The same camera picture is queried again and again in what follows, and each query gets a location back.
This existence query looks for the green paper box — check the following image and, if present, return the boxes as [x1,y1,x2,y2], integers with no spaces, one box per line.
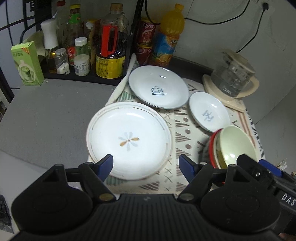
[11,41,45,86]

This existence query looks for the pale green bowl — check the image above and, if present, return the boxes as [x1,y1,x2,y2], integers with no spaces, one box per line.
[213,126,258,169]

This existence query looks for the glass electric kettle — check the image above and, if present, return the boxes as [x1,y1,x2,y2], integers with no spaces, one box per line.
[210,49,259,99]

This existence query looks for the red drink can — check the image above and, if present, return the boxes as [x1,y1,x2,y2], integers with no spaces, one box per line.
[137,17,156,46]
[135,43,152,66]

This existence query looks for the large flower pattern plate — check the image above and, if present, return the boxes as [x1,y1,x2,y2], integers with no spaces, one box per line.
[86,101,172,181]

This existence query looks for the red drink can lower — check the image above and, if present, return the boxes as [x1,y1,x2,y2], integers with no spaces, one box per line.
[135,43,152,66]

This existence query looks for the white plate Sweet print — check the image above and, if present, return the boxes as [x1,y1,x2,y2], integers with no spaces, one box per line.
[128,65,189,109]

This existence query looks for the green label sauce bottle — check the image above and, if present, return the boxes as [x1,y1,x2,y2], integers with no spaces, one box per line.
[64,4,83,66]

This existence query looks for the white cap spice jar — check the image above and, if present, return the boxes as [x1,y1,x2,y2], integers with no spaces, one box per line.
[74,37,90,76]

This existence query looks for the cream kettle base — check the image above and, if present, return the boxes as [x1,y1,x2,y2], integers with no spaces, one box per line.
[202,74,246,112]

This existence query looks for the white spray bottle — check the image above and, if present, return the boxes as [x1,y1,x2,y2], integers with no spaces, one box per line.
[41,18,59,73]

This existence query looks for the white plate Bakery print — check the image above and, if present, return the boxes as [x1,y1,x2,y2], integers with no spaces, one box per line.
[189,92,231,133]

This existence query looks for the red bowl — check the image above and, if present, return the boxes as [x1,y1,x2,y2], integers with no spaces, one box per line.
[209,129,222,169]

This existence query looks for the silver cap spice jar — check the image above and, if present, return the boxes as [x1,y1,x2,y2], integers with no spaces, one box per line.
[54,48,70,75]

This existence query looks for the red drink can upper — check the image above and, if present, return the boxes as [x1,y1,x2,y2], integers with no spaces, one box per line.
[137,17,156,46]

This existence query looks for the black power cable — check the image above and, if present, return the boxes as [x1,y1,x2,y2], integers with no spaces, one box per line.
[144,0,271,54]

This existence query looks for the patterned table cloth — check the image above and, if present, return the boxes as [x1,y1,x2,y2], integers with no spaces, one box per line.
[87,53,265,197]

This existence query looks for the orange juice bottle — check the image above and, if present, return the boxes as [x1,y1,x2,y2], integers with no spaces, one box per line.
[149,4,185,68]

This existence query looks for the black metal rack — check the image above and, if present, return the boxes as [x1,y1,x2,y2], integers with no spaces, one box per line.
[20,1,147,86]

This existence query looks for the soy sauce bottle red handle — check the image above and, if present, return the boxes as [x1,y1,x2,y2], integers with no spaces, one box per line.
[94,3,129,79]

